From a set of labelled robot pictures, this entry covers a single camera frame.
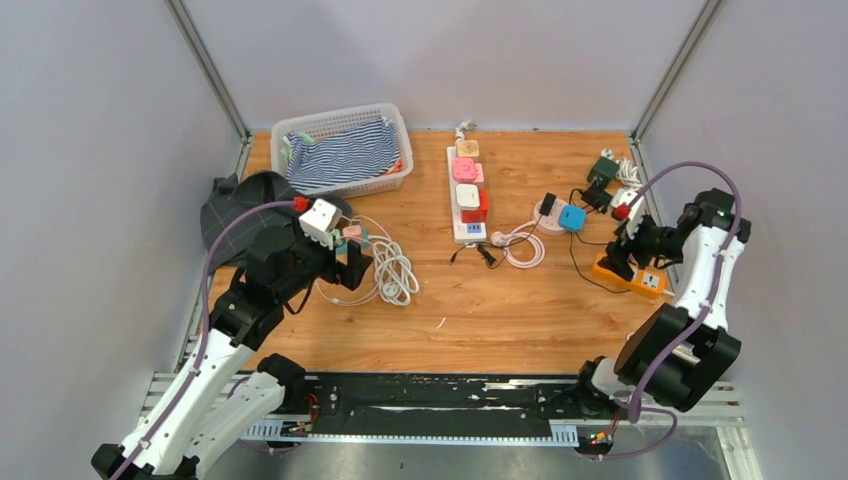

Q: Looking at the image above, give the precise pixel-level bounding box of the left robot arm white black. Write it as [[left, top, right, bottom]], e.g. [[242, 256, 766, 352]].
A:
[[92, 224, 373, 479]]

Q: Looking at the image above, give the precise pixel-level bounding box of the small black charger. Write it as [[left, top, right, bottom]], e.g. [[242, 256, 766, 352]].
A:
[[538, 192, 557, 217]]

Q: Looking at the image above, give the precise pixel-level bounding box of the beige round-pattern plug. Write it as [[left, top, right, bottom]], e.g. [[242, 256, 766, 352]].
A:
[[455, 140, 480, 158]]

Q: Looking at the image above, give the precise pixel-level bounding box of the salmon plug adapter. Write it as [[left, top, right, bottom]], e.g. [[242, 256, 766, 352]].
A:
[[342, 224, 368, 243]]

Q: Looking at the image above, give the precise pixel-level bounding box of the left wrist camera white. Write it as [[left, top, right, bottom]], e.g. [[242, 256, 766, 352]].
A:
[[298, 199, 342, 250]]

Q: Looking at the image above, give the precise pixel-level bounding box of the black power adapter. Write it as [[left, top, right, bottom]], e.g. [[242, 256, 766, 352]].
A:
[[580, 186, 612, 213]]

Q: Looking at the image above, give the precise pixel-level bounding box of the purple strip white cable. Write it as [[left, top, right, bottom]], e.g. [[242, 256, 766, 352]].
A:
[[600, 148, 644, 193]]

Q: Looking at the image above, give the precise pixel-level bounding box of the pink USB charging cable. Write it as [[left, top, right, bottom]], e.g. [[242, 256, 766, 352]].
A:
[[314, 215, 399, 308]]

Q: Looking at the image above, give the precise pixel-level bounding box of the thin black cable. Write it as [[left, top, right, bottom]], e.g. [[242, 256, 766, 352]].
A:
[[449, 211, 554, 270]]

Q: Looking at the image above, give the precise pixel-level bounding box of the teal power strip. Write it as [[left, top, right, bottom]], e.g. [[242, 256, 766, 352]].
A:
[[335, 236, 371, 255]]

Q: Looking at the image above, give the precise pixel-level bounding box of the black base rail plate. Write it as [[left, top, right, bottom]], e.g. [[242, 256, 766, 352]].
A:
[[243, 372, 626, 449]]

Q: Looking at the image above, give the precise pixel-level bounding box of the dark green plug adapter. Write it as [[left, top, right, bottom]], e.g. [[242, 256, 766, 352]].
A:
[[587, 156, 619, 189]]

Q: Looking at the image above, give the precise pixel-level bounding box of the pink white coiled cable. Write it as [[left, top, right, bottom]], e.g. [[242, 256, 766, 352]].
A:
[[490, 221, 547, 270]]

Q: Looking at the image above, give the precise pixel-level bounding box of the dark grey plaid cloth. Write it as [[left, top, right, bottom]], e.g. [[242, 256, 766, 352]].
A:
[[199, 170, 352, 266]]

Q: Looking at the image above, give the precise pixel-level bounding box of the pink plug adapter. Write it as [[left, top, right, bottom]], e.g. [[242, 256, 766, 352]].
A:
[[451, 157, 484, 186]]

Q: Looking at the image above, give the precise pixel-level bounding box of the white plug adapter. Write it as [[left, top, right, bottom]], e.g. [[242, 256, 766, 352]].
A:
[[454, 183, 479, 210]]

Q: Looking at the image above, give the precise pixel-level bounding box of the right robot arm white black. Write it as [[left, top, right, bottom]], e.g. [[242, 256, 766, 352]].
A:
[[566, 188, 751, 418]]

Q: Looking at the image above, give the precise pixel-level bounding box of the long white power strip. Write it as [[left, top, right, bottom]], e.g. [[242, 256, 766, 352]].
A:
[[446, 146, 489, 244]]

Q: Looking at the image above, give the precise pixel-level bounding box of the orange power strip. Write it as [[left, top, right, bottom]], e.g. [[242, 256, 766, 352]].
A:
[[590, 254, 672, 300]]

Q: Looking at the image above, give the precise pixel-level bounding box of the blue plug adapter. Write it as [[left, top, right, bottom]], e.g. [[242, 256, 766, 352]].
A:
[[557, 204, 587, 233]]

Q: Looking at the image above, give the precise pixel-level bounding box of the blue white striped cloth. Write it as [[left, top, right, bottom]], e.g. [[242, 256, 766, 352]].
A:
[[280, 117, 401, 191]]

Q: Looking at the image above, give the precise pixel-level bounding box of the red plug adapter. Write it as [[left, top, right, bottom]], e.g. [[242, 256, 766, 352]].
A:
[[461, 189, 489, 224]]

